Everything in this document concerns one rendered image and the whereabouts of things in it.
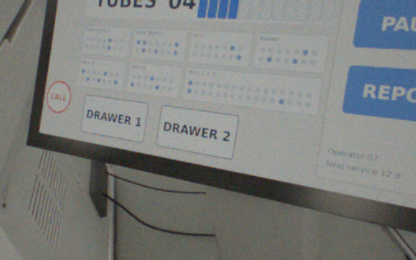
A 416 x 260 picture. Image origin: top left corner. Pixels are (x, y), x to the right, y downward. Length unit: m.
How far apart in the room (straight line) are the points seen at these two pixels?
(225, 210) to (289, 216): 0.10
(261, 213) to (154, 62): 0.28
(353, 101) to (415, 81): 0.05
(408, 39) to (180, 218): 1.41
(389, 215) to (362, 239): 1.21
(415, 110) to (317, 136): 0.08
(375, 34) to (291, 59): 0.08
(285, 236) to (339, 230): 0.99
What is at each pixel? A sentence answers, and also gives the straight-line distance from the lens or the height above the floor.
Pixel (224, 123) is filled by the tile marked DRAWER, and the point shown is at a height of 1.01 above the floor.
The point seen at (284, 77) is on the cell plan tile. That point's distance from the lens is 0.40.
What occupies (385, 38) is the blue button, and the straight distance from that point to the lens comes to 0.39.
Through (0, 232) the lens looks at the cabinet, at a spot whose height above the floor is 0.73.
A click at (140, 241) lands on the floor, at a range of 1.67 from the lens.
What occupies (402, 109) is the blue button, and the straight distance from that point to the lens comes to 0.38.
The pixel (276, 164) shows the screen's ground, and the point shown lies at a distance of 0.39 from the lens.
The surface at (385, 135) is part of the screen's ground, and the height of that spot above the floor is 1.02.
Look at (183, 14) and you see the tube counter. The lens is 0.46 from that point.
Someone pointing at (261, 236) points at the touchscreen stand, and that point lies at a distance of 0.65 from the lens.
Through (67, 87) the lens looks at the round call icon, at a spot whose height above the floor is 1.03.
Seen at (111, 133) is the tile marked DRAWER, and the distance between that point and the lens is 0.48.
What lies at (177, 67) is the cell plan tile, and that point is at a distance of 0.44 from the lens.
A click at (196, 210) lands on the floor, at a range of 1.71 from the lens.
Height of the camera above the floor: 1.26
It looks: 37 degrees down
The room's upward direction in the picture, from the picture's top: 11 degrees counter-clockwise
